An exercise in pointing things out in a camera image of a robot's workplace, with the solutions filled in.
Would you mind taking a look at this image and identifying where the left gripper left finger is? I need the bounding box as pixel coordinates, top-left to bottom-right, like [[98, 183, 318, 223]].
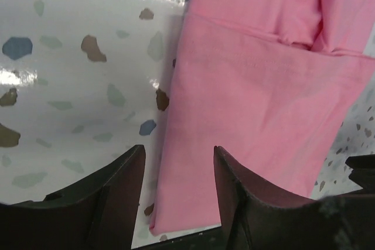
[[1, 145, 146, 249]]

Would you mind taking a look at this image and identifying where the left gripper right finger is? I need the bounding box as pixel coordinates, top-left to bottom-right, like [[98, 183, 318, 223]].
[[214, 146, 374, 249]]

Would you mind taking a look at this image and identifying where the pink t shirt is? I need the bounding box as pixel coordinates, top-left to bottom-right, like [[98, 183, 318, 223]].
[[150, 0, 374, 235]]

